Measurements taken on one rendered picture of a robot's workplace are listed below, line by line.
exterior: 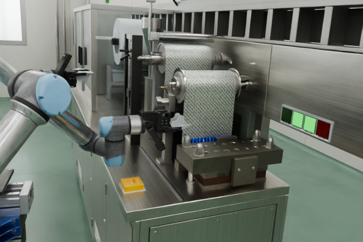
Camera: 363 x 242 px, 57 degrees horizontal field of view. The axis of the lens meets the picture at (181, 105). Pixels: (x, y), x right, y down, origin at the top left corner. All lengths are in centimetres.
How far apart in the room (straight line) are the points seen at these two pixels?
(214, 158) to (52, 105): 60
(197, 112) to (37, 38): 560
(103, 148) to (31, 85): 42
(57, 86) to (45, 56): 579
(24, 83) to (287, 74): 90
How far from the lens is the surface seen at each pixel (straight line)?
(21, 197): 159
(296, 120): 128
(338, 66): 115
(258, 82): 147
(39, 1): 677
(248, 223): 139
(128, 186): 124
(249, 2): 157
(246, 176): 133
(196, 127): 140
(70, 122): 127
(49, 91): 100
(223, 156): 126
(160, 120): 129
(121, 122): 126
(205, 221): 128
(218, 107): 142
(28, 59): 681
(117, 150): 128
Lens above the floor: 149
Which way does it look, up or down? 13 degrees down
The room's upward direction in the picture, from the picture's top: 3 degrees clockwise
